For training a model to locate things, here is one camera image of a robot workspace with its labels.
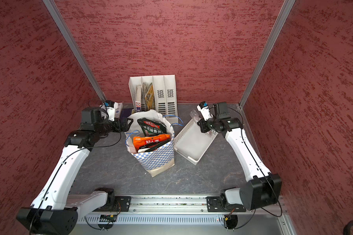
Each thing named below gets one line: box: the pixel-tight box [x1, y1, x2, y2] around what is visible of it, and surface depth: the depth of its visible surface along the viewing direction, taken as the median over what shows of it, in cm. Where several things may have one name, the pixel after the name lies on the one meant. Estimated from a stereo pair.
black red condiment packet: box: [137, 117, 167, 137], surface depth 87 cm
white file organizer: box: [128, 74, 179, 126], surface depth 107 cm
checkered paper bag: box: [125, 109, 176, 177], surface depth 74 cm
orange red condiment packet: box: [133, 133, 171, 153], surface depth 73 cm
